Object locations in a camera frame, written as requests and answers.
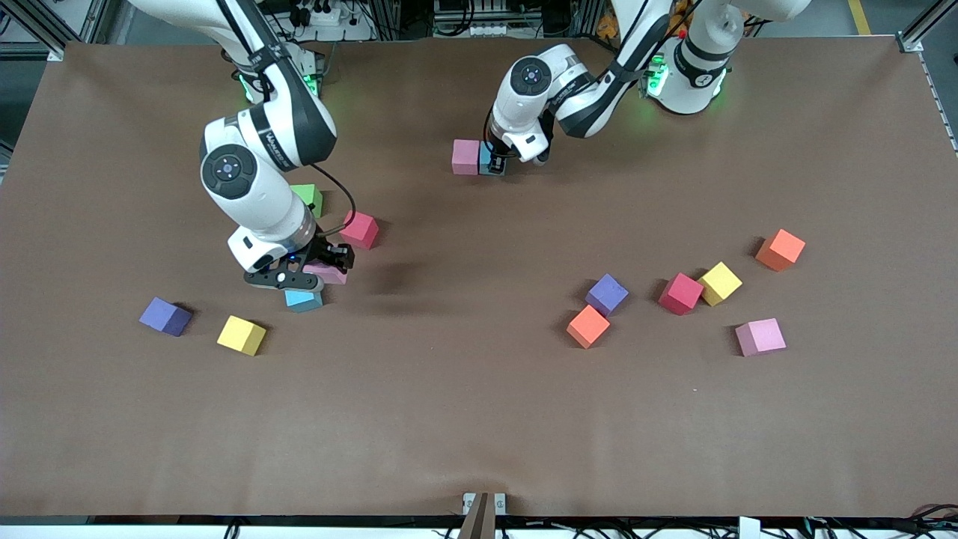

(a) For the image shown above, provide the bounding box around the aluminium frame profile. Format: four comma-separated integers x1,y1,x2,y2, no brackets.
897,0,958,53
0,0,113,62

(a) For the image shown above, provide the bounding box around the purple foam cube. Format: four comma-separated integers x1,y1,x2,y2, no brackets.
585,273,630,317
138,296,193,338

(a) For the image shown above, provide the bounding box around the orange foam cube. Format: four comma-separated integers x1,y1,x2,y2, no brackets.
754,228,807,272
566,304,611,350

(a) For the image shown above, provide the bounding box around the yellow foam cube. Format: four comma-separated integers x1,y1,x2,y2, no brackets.
698,261,744,307
216,314,267,357

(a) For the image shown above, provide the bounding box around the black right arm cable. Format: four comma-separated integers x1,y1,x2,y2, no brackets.
217,0,357,240

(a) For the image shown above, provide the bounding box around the brown table cover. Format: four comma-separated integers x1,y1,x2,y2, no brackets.
0,36,958,519

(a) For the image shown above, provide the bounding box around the white rack device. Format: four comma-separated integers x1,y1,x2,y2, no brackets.
433,0,510,38

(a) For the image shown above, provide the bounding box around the aluminium table side rail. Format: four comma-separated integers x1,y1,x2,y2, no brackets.
918,51,958,156

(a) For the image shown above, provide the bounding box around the brown post with metal bracket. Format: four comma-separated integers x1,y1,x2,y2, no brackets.
458,492,507,539

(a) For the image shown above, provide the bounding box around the orange bag pile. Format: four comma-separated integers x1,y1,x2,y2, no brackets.
597,0,693,40

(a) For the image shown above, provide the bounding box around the pink foam cube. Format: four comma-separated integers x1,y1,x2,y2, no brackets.
734,317,787,358
451,138,480,176
302,261,350,286

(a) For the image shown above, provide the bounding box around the white power strip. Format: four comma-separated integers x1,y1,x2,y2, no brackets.
296,4,344,28

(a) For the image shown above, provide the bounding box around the green foam cube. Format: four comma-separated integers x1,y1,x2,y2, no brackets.
290,183,324,220

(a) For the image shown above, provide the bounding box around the red foam cube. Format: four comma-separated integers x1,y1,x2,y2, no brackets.
341,210,380,251
658,272,706,317

